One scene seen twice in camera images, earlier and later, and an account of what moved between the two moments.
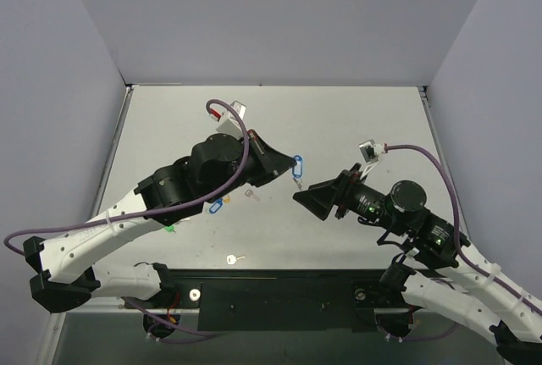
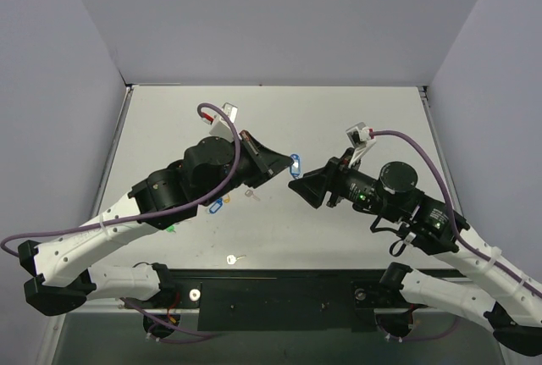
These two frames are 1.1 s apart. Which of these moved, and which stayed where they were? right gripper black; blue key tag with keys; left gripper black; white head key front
Moved: right gripper black
Stayed: blue key tag with keys; left gripper black; white head key front
